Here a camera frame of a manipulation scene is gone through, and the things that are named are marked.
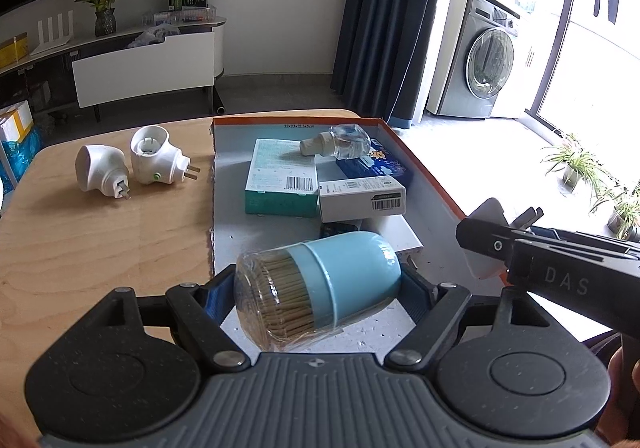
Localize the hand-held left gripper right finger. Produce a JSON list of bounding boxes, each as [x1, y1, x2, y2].
[[382, 267, 556, 374]]

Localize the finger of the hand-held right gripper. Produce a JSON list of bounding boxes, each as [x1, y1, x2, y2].
[[529, 226, 640, 263], [456, 217, 521, 271]]

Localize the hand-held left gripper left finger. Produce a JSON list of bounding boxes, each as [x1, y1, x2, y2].
[[85, 264, 251, 374]]

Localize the small white charger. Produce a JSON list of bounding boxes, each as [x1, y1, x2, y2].
[[465, 197, 543, 281]]

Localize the grey tray with orange rim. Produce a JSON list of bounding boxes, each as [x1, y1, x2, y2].
[[207, 115, 618, 364]]

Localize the large white charger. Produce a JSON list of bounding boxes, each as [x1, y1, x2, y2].
[[360, 214, 425, 265]]

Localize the light blue toothpick holder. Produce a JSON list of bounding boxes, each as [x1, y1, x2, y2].
[[234, 231, 403, 351]]

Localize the small white barcode box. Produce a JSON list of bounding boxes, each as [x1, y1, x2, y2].
[[318, 175, 406, 223]]

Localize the clear liquid bottle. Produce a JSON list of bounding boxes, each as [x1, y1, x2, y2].
[[300, 124, 372, 160]]

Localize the person's right hand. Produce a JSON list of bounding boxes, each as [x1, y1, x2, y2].
[[606, 347, 640, 448]]

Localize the small potted grass plant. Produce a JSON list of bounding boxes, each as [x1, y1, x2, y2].
[[542, 133, 606, 194], [590, 183, 640, 241]]

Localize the blue tissue pack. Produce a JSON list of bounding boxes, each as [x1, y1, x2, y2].
[[336, 138, 413, 189]]

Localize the teal box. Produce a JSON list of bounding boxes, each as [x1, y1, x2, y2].
[[244, 138, 321, 218]]

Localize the white plug adapter green light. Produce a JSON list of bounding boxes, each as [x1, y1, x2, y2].
[[130, 125, 202, 185]]

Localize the grey washing machine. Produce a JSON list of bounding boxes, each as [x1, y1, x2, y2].
[[425, 0, 531, 119]]

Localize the dark blue curtain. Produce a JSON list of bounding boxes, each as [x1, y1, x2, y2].
[[330, 0, 448, 129]]

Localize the blue plastic bag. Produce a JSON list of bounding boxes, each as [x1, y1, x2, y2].
[[0, 125, 43, 189]]

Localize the white television cabinet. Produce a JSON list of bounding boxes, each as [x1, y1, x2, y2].
[[0, 16, 227, 121]]

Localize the white and yellow carton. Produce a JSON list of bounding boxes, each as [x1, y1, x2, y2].
[[0, 101, 33, 144]]

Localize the crumpled grey plastic bag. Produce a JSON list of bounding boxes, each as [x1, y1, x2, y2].
[[127, 24, 181, 49]]

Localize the clear plastic organizer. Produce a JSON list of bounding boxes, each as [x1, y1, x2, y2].
[[141, 6, 221, 26]]

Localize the white router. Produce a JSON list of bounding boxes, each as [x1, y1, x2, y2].
[[31, 12, 76, 55]]

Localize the yellow box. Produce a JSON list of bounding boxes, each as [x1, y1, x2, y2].
[[0, 32, 28, 69]]

